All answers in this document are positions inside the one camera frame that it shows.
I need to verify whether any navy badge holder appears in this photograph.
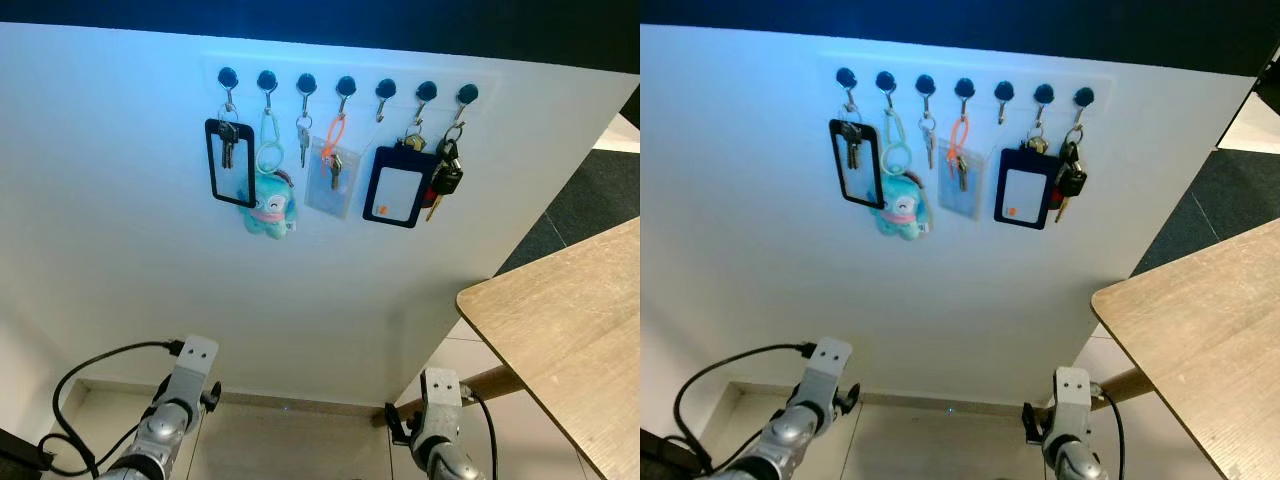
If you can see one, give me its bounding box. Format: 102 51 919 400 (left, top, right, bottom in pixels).
994 143 1061 232
362 143 439 230

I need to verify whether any brown wooden table leg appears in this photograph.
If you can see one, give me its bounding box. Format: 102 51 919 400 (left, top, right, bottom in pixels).
395 365 528 417
1093 367 1157 407

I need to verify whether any light wooden table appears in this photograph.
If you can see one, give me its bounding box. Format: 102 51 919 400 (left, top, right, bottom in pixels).
1090 218 1280 480
456 215 641 480

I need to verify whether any black box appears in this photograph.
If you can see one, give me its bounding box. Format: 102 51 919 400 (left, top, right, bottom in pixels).
0 428 56 480
640 455 701 480

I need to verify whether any clear plastic card holder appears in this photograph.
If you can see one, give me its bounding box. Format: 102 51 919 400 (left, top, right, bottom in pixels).
937 140 989 222
305 138 363 219

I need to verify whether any black car key bunch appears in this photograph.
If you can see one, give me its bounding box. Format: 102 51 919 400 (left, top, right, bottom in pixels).
425 122 466 223
1052 125 1089 224

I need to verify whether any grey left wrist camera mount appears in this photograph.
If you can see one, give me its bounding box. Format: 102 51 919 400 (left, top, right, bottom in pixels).
805 338 854 382
172 335 220 379

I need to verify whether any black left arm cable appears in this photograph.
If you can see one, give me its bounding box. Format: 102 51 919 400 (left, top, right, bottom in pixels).
50 340 187 477
672 342 819 477

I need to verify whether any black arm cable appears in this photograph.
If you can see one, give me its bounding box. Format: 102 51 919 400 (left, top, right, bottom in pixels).
50 340 187 477
1092 386 1126 480
672 342 819 477
462 386 499 480

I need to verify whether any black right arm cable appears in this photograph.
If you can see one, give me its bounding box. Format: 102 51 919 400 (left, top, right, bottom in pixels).
462 386 499 480
1092 386 1126 480

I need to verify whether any teal plush keychain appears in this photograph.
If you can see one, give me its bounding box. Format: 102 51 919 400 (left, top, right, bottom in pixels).
876 107 934 242
243 105 299 239

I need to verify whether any black frame card holder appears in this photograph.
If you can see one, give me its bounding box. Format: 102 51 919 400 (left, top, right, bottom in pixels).
204 117 259 209
828 118 886 210

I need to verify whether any orange loop strap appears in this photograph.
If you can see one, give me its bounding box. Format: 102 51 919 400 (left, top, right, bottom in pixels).
321 113 349 167
947 115 973 168

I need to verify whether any white hook rail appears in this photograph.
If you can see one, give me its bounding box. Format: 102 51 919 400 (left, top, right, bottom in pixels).
200 52 501 113
820 52 1117 116

